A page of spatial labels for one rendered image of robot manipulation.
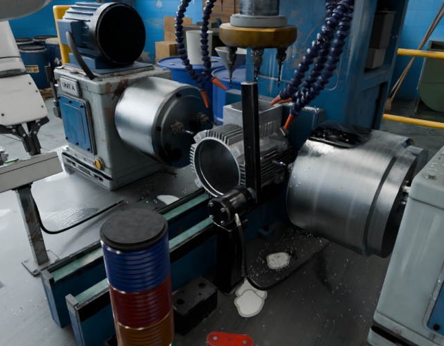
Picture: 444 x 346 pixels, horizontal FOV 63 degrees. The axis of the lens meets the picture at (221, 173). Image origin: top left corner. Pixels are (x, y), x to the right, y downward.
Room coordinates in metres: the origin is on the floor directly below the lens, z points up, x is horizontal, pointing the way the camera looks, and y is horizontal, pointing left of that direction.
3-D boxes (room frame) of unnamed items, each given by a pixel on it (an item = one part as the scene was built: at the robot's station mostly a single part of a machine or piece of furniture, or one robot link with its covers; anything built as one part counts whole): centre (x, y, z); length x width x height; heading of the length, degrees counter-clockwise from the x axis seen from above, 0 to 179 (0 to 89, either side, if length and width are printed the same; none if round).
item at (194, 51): (3.08, 0.21, 0.99); 0.24 x 0.22 x 0.24; 59
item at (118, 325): (0.27, 0.08, 1.10); 0.06 x 0.06 x 0.04
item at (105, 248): (0.27, 0.08, 1.19); 0.06 x 0.06 x 0.04
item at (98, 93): (1.27, 0.39, 0.99); 0.35 x 0.31 x 0.37; 49
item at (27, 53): (5.31, 2.73, 0.37); 1.20 x 0.80 x 0.74; 144
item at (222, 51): (2.54, -0.07, 0.93); 0.25 x 0.24 x 0.25; 149
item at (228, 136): (0.87, -0.05, 1.02); 0.20 x 0.19 x 0.19; 138
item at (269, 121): (0.90, -0.08, 1.11); 0.12 x 0.11 x 0.07; 138
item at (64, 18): (1.27, 0.45, 1.16); 0.33 x 0.26 x 0.42; 49
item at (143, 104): (1.11, 0.21, 1.04); 0.37 x 0.25 x 0.25; 49
